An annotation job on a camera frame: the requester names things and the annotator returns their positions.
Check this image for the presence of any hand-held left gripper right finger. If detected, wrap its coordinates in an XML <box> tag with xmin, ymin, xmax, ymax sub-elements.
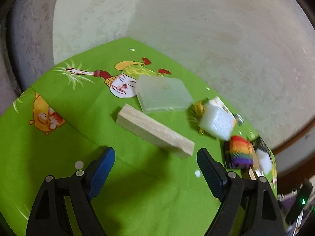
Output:
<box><xmin>197</xmin><ymin>148</ymin><xmax>287</xmax><ymax>236</ymax></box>

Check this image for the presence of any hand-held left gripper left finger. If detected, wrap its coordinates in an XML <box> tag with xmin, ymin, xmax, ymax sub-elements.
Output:
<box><xmin>26</xmin><ymin>147</ymin><xmax>116</xmax><ymax>236</ymax></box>

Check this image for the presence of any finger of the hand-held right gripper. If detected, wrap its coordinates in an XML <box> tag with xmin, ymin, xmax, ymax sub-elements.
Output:
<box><xmin>285</xmin><ymin>182</ymin><xmax>313</xmax><ymax>225</ymax></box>

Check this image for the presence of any light wooden block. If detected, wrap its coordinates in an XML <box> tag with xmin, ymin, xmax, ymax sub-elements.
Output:
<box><xmin>116</xmin><ymin>104</ymin><xmax>195</xmax><ymax>159</ymax></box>

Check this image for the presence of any rainbow striped roll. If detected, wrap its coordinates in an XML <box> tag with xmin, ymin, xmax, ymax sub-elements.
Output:
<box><xmin>228</xmin><ymin>135</ymin><xmax>254</xmax><ymax>169</ymax></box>

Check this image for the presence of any large white foam block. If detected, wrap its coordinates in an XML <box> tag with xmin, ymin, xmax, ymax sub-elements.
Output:
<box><xmin>199</xmin><ymin>99</ymin><xmax>237</xmax><ymax>140</ymax></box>

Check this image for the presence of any small white foam block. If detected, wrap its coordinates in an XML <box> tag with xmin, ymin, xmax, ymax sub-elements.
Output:
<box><xmin>255</xmin><ymin>149</ymin><xmax>272</xmax><ymax>175</ymax></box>

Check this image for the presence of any green cartoon printed tablecloth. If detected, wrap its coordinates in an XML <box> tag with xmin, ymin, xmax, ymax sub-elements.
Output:
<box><xmin>0</xmin><ymin>37</ymin><xmax>278</xmax><ymax>236</ymax></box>

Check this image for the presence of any translucent plastic box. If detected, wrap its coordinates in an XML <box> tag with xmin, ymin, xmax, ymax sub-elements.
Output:
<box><xmin>136</xmin><ymin>75</ymin><xmax>194</xmax><ymax>115</ymax></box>

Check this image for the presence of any wooden door frame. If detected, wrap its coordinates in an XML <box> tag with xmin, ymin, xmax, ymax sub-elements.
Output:
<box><xmin>271</xmin><ymin>123</ymin><xmax>315</xmax><ymax>195</ymax></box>

